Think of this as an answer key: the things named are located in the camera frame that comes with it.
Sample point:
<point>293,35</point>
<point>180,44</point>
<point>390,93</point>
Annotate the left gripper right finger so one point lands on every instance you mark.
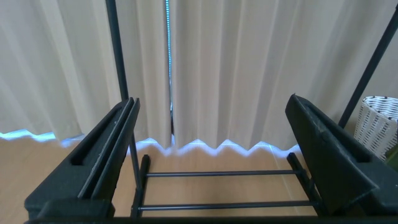
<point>335,168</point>

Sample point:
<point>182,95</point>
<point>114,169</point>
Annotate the green garment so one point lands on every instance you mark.
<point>393,158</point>

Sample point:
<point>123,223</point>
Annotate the white laundry basket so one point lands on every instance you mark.
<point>373,124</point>

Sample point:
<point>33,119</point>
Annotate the black clothes rack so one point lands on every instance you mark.
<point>116,46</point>

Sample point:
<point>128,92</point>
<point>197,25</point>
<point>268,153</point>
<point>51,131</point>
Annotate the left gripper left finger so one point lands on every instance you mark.
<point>71,183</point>

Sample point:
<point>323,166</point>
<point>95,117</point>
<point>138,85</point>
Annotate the beige curtain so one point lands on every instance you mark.
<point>233,77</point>

